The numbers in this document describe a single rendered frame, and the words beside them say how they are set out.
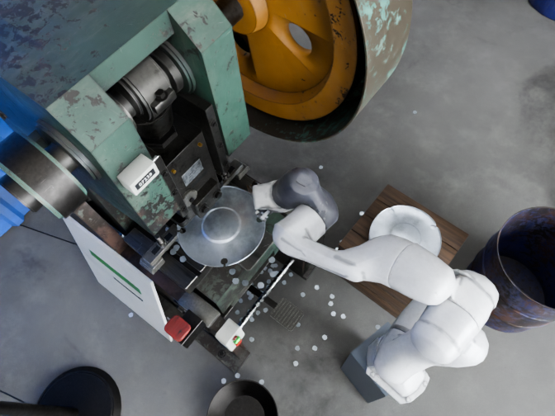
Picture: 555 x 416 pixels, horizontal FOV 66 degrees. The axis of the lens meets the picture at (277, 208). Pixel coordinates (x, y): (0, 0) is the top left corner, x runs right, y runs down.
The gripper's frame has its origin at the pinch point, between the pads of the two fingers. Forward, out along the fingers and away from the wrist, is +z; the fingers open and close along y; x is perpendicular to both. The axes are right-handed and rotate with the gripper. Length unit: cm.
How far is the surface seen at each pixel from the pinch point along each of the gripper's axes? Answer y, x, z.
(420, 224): 49, -57, 22
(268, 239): -5.5, -7.1, 1.1
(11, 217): -50, 90, 121
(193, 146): -6.7, 26.3, -24.0
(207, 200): -10.6, 15.1, -6.7
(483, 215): 92, -94, 46
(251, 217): -2.3, 1.3, 4.8
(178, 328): -43.1, -3.0, 5.3
